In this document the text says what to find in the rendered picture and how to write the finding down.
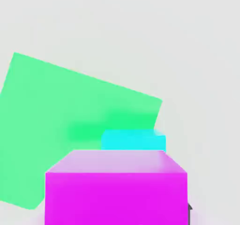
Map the small magenta cube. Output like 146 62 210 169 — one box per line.
45 149 188 225

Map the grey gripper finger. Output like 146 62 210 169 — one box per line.
187 203 194 225

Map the large green box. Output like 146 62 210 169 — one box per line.
0 51 163 210

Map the small cyan cube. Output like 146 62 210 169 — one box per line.
101 129 166 153

